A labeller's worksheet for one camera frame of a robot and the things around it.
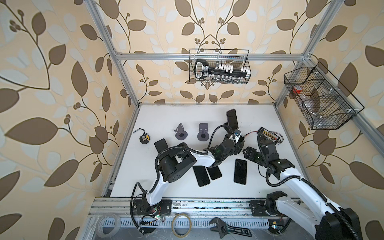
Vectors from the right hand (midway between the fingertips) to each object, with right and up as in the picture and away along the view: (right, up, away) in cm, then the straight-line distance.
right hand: (248, 154), depth 85 cm
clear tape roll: (-75, -29, -17) cm, 82 cm away
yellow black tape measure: (-65, +7, +14) cm, 67 cm away
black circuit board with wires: (+24, +8, +15) cm, 29 cm away
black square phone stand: (-51, +5, +2) cm, 51 cm away
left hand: (-3, +10, +2) cm, 10 cm away
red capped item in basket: (+30, +38, +3) cm, 48 cm away
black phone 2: (-7, +20, +12) cm, 24 cm away
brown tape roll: (-40, -28, -18) cm, 52 cm away
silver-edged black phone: (-19, -11, +2) cm, 22 cm away
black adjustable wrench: (-17, -31, -17) cm, 39 cm away
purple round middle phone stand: (-25, +9, +17) cm, 32 cm away
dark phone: (-27, -12, -1) cm, 30 cm away
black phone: (-3, -12, +6) cm, 14 cm away
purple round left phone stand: (-41, +10, +14) cm, 44 cm away
